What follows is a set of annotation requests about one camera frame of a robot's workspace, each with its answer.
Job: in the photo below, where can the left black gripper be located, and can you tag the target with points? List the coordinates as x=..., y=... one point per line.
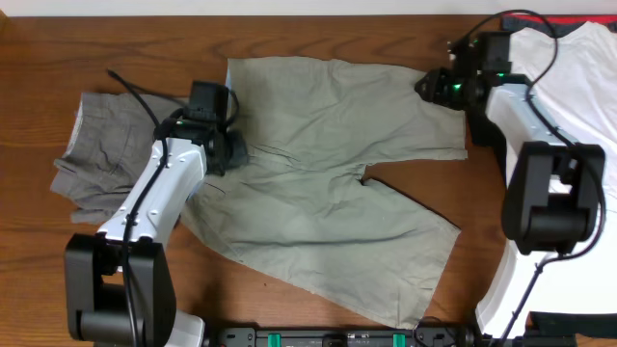
x=241, y=152

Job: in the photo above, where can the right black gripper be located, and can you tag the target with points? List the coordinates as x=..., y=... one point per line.
x=434, y=89

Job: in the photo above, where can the olive green shorts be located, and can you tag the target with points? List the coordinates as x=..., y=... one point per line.
x=300, y=209

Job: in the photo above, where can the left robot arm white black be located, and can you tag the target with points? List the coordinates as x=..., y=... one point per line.
x=118, y=283

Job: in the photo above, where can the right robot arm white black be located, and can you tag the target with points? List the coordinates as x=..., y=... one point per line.
x=552, y=180

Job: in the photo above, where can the black garment under shirt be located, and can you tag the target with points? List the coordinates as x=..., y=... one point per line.
x=485, y=133

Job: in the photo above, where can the white t-shirt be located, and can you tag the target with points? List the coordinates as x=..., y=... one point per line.
x=554, y=112

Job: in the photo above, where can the folded grey shorts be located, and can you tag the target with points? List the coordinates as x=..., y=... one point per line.
x=109, y=147

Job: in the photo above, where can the dark garment with red trim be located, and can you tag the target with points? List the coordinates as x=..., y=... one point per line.
x=563, y=25

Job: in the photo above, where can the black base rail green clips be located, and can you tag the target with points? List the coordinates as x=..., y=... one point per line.
x=432, y=334

